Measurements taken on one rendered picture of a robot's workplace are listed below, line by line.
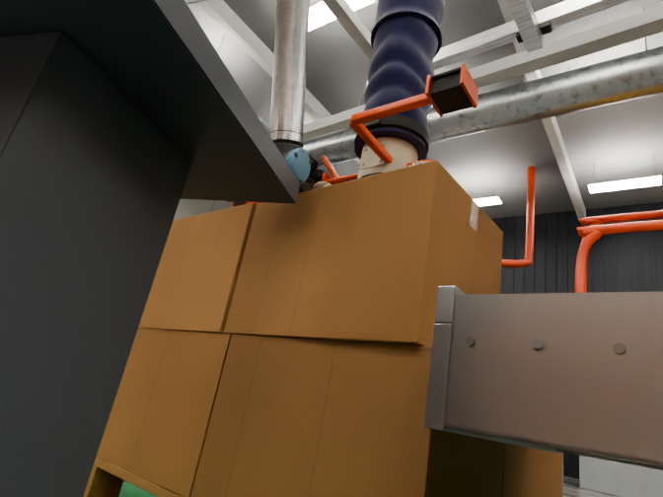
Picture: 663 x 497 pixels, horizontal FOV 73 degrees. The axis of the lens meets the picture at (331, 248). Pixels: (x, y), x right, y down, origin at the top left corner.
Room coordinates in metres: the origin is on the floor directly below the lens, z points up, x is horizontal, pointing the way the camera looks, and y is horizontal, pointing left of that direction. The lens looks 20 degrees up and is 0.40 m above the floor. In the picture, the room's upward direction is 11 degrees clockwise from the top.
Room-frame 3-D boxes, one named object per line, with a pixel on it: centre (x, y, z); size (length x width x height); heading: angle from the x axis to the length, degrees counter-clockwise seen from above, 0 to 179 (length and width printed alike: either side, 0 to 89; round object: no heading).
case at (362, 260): (1.18, -0.11, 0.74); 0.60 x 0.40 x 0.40; 47
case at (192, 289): (1.59, 0.35, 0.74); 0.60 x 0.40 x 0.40; 48
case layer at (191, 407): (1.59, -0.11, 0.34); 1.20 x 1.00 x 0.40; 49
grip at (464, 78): (0.78, -0.19, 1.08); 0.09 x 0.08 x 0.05; 141
